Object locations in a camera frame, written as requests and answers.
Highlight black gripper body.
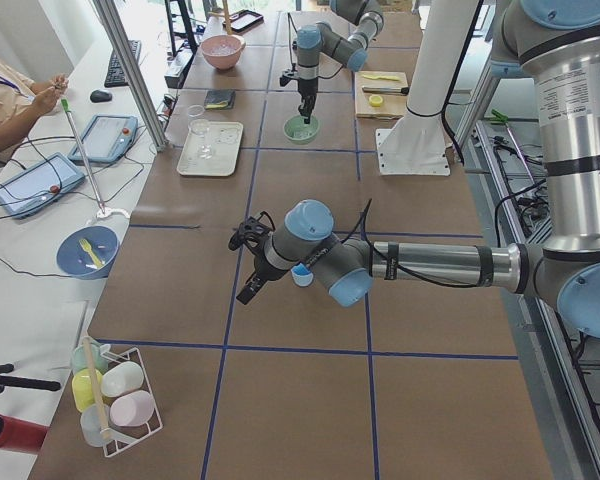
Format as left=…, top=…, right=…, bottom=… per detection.
left=298, top=78, right=318, bottom=103
left=254, top=234, right=293, bottom=282

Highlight mint green bowl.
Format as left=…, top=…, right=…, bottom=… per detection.
left=283, top=115, right=320, bottom=145

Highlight light blue cup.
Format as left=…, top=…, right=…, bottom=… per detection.
left=291, top=264, right=314, bottom=287

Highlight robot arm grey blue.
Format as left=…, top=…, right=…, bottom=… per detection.
left=228, top=1, right=600, bottom=338
left=290, top=0, right=384, bottom=124

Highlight ice cubes in bowl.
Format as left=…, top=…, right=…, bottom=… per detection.
left=291, top=128, right=315, bottom=142

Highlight pink bowl with ice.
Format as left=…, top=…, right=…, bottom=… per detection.
left=200, top=35, right=246, bottom=70

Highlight blue bowl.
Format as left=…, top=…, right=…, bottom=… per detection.
left=56, top=225, right=119, bottom=280

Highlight lemon half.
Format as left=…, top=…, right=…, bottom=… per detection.
left=368, top=94, right=384, bottom=108

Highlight wooden cutting board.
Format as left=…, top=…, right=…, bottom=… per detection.
left=354, top=71, right=409, bottom=119

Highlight grey yellow cloth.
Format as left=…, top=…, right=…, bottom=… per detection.
left=204, top=89, right=235, bottom=110

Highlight dark tray red rim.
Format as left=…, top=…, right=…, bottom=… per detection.
left=229, top=9, right=264, bottom=34

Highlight cream bear tray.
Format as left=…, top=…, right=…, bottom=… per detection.
left=176, top=121, right=244, bottom=177

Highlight clear glass on tray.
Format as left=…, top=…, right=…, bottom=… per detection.
left=189, top=118, right=214, bottom=159

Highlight clear glass dish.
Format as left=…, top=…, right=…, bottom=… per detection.
left=186, top=105, right=205, bottom=119

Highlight white cup in rack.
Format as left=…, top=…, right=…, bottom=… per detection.
left=101, top=361, right=144, bottom=398

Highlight pink cup in rack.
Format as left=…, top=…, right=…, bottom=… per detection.
left=110, top=390, right=155, bottom=427

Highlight yellow plastic fork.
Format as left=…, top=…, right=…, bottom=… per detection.
left=79, top=238, right=104, bottom=269

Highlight green cup in rack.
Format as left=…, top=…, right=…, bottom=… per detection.
left=71, top=340, right=108, bottom=374

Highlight yellow cup in rack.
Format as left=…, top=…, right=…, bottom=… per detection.
left=71, top=368, right=95, bottom=412

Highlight black keyboard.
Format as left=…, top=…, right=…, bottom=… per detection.
left=103, top=39, right=143, bottom=89

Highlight pale blue cup in rack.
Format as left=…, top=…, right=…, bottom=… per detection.
left=80, top=404, right=111, bottom=447

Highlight far blue teach pendant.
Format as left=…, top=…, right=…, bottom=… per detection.
left=80, top=114, right=139, bottom=165

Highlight blue teach pendant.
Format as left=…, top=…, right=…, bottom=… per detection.
left=80, top=114, right=139, bottom=165
left=0, top=152, right=85, bottom=219

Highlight black computer mouse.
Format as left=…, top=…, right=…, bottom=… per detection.
left=89, top=89, right=113, bottom=103

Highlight near blue teach pendant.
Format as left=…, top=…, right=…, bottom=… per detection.
left=0, top=152, right=85, bottom=219

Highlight metal stick green tip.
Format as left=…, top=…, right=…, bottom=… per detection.
left=60, top=97, right=130, bottom=220

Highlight black clamp tool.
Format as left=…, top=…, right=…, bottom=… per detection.
left=0, top=363, right=62, bottom=394

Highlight red cylinder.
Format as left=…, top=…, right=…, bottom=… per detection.
left=0, top=414, right=48, bottom=454

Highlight metal knife black handle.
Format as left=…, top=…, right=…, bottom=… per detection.
left=361, top=86, right=410, bottom=96

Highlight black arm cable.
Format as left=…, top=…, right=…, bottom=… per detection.
left=339, top=198, right=491, bottom=289

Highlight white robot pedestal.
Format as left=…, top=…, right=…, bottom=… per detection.
left=377, top=0, right=482, bottom=176

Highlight aluminium frame post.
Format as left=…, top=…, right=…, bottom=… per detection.
left=93, top=0, right=168, bottom=152

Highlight white wire cup rack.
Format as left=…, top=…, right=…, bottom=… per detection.
left=80, top=338, right=163, bottom=458

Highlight wooden rack handle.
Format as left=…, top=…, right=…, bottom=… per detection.
left=82, top=336, right=112, bottom=443

